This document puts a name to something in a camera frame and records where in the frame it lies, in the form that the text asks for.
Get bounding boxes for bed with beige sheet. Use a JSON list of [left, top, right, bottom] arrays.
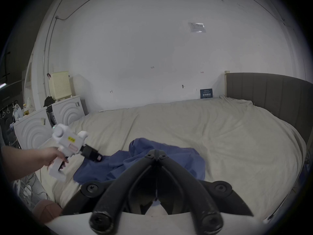
[[39, 94, 307, 225]]

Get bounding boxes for grey padded headboard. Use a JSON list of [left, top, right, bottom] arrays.
[[225, 70, 313, 142]]

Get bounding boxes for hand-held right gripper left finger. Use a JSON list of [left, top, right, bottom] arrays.
[[61, 150, 157, 235]]

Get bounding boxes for person's legs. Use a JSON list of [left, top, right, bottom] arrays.
[[32, 200, 63, 224]]

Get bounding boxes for white washing machine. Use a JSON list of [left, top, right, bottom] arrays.
[[12, 97, 56, 149], [44, 71, 86, 127]]

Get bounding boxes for person's left hand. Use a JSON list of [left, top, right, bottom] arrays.
[[37, 146, 69, 167]]

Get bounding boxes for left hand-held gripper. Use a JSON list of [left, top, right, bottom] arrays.
[[48, 124, 103, 180]]

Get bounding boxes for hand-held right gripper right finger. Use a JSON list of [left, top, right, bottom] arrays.
[[156, 150, 253, 235]]

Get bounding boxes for person's left forearm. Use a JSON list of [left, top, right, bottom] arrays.
[[0, 146, 42, 182]]

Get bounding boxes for clear plastic document sleeve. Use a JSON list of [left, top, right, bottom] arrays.
[[188, 22, 207, 34]]

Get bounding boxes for dark blue shirt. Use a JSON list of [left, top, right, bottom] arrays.
[[73, 138, 206, 183]]

